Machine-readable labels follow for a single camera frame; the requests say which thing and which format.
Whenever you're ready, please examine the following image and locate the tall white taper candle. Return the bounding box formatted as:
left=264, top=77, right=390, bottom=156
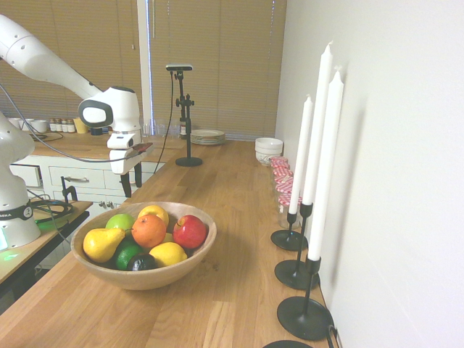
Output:
left=302, top=41, right=334, bottom=207

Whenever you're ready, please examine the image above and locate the red apple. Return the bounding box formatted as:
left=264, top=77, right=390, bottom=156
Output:
left=173, top=215, right=208, bottom=250

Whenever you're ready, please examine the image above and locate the stack of white plates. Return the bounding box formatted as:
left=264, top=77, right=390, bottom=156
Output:
left=189, top=129, right=226, bottom=146

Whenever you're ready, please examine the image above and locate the short white taper candle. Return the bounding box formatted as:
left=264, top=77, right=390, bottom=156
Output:
left=288, top=94, right=313, bottom=215

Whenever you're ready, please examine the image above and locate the brown venetian blind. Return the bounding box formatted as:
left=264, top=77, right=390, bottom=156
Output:
left=149, top=0, right=288, bottom=142
left=0, top=0, right=141, bottom=123

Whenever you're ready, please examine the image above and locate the green lime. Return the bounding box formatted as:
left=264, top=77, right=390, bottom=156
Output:
left=111, top=237, right=145, bottom=271

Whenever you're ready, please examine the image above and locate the black candle holder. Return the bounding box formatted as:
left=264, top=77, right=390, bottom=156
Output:
left=274, top=202, right=320, bottom=291
left=276, top=254, right=335, bottom=341
left=270, top=212, right=309, bottom=252

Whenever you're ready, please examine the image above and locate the orange fruit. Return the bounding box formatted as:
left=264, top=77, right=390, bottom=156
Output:
left=130, top=214, right=167, bottom=249

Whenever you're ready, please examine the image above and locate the white window post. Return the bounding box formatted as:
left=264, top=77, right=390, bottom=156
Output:
left=136, top=0, right=153, bottom=130

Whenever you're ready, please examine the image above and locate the medium white taper candle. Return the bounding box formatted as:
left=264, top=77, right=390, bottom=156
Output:
left=307, top=66, right=344, bottom=262

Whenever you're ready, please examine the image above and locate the black clamp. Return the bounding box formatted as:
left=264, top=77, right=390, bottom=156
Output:
left=59, top=175, right=78, bottom=202

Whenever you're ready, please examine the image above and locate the yellow apple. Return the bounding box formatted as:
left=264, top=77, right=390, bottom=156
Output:
left=137, top=204, right=170, bottom=228

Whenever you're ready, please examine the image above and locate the wooden table black frame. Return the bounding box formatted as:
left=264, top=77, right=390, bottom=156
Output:
left=0, top=199, right=91, bottom=316

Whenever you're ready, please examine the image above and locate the plain white ceramic bowl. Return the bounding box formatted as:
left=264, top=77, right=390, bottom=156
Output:
left=254, top=137, right=284, bottom=155

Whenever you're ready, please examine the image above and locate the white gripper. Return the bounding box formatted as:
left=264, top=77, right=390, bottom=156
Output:
left=106, top=129, right=144, bottom=199

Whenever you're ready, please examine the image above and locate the green apple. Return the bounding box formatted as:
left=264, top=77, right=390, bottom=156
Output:
left=104, top=213, right=136, bottom=233

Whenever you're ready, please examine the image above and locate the yellow pear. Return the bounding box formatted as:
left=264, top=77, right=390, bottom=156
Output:
left=83, top=227, right=127, bottom=264

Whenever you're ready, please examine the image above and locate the white drawer cabinet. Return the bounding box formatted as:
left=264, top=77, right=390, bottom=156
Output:
left=9, top=154, right=168, bottom=218

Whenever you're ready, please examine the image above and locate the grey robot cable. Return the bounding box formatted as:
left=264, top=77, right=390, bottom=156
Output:
left=0, top=83, right=141, bottom=163

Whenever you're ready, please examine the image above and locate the thin black camera cable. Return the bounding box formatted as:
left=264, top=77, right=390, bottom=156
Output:
left=155, top=70, right=175, bottom=175

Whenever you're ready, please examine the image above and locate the dark avocado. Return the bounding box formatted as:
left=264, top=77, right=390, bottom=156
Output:
left=126, top=253, right=158, bottom=272

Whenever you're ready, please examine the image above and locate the coiled black cable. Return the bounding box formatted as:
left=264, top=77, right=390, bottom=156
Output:
left=27, top=195, right=75, bottom=228

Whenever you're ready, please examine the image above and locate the wooden fruit bowl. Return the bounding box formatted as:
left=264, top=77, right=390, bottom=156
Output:
left=70, top=201, right=218, bottom=291

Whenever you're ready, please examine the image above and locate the black power cable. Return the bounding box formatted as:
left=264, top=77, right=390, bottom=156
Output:
left=325, top=324, right=342, bottom=348

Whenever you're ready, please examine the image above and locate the black round-base camera stand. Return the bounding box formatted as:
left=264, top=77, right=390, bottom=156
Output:
left=175, top=70, right=204, bottom=167

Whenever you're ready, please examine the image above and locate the white bowl painted pattern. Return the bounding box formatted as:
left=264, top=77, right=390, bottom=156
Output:
left=255, top=150, right=283, bottom=167

